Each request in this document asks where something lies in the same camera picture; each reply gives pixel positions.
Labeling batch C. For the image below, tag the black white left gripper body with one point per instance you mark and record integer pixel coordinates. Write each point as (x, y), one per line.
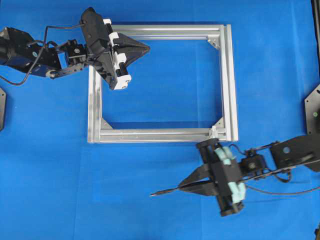
(100, 39)

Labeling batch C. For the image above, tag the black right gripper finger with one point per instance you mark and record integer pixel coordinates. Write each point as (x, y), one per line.
(204, 188)
(196, 177)

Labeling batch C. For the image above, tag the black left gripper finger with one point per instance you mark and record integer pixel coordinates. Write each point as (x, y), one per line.
(131, 45)
(133, 55)

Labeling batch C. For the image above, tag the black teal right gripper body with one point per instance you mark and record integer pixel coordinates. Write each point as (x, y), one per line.
(225, 173)

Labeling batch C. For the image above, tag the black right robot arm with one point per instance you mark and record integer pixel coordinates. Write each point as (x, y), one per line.
(280, 157)

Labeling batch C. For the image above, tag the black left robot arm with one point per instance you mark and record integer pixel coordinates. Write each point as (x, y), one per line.
(43, 58)

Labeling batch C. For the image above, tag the black pole at right edge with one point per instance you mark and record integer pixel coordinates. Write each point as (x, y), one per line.
(316, 19)

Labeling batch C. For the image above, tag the aluminium extrusion frame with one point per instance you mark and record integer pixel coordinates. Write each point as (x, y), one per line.
(183, 91)

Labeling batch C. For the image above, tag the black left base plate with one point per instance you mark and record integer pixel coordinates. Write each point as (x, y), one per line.
(3, 98)

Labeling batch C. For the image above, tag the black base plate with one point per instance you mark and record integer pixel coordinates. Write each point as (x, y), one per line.
(3, 98)
(312, 111)

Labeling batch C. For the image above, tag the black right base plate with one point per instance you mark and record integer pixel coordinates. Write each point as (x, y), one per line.
(312, 111)

